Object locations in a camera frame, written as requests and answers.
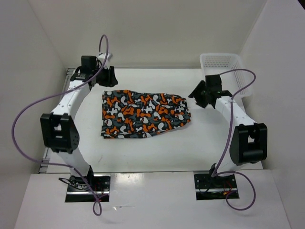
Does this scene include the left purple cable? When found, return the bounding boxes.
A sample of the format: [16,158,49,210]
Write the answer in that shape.
[11,34,111,217]

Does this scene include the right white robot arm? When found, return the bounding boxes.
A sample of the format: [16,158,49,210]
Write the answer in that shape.
[188,74,268,187]

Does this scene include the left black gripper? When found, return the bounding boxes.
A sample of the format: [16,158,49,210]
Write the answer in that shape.
[93,64,119,88]

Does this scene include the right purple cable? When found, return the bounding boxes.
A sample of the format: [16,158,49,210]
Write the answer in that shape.
[212,69,258,211]

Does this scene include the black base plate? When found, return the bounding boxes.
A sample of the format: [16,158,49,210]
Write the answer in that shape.
[193,173,239,200]
[58,174,111,203]

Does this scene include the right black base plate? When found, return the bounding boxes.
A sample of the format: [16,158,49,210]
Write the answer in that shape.
[193,173,239,200]

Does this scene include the orange camouflage shorts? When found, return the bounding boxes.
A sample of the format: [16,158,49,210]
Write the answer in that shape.
[101,90,191,139]

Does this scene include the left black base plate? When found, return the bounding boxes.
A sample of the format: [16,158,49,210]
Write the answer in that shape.
[58,174,111,203]

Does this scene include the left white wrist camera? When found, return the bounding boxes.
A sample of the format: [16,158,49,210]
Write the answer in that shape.
[97,52,113,63]

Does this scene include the purple cable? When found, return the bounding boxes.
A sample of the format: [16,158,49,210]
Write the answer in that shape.
[11,34,111,217]
[212,69,258,211]

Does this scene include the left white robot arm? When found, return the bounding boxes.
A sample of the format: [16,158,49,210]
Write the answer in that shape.
[40,53,118,191]

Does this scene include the white plastic basket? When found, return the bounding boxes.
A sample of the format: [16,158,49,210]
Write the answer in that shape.
[200,53,254,94]

